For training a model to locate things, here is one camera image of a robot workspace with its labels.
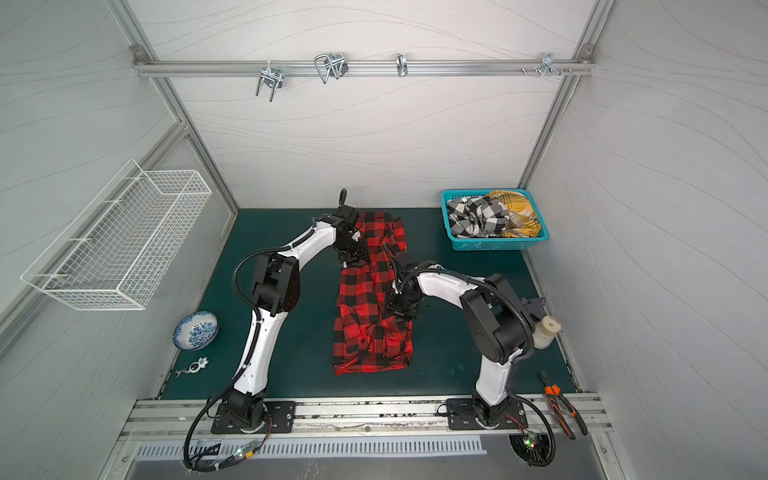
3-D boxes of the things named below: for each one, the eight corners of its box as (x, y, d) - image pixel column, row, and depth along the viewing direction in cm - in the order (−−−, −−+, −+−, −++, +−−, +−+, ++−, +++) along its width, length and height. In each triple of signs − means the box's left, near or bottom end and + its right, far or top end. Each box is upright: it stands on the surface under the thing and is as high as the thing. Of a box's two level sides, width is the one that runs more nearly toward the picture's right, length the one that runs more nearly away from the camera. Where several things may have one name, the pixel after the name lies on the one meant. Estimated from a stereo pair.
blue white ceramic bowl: (172, 350, 85) (165, 346, 82) (189, 315, 92) (182, 310, 89) (214, 350, 85) (208, 346, 82) (227, 315, 92) (222, 310, 89)
